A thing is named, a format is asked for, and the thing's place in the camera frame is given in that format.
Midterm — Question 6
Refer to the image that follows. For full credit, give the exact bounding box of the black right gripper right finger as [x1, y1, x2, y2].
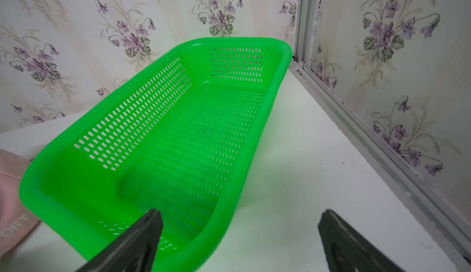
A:
[318, 209, 403, 272]

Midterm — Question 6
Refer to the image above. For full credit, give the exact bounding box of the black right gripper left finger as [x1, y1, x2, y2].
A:
[77, 209, 163, 272]

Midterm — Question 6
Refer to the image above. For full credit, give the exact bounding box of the pink baseball cap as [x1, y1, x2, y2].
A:
[1, 149, 39, 256]

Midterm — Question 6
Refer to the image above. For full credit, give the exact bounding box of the green plastic basket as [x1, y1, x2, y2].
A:
[19, 38, 292, 272]

